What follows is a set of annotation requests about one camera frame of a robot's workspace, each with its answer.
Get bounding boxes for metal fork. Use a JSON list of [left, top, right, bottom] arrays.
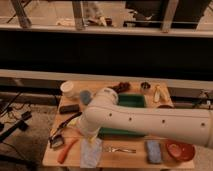
[[105, 146, 136, 153]]

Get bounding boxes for black handled tongs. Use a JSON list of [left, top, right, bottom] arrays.
[[51, 112, 82, 137]]

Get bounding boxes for wooden table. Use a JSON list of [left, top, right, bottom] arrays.
[[42, 81, 194, 171]]

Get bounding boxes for grey cloth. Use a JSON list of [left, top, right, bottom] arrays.
[[80, 138, 102, 168]]

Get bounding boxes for red bowl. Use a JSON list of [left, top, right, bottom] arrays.
[[165, 140, 196, 162]]

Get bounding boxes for blue sponge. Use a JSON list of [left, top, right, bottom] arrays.
[[146, 140, 163, 164]]

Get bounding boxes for green plastic tray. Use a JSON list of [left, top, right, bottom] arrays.
[[99, 94, 146, 137]]

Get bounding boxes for purple plate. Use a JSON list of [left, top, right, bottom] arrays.
[[157, 105, 174, 109]]

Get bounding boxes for white plastic cup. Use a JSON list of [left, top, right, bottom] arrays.
[[60, 81, 75, 98]]

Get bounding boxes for small metal cup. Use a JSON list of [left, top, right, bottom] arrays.
[[140, 82, 151, 91]]

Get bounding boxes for bunch of dark grapes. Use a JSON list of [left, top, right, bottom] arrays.
[[111, 82, 130, 93]]

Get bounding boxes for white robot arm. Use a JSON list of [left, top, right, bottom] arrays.
[[77, 88, 213, 149]]

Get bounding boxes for black brush block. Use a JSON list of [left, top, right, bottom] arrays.
[[59, 104, 80, 114]]

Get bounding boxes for grey blue cup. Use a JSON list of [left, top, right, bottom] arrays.
[[80, 90, 92, 105]]

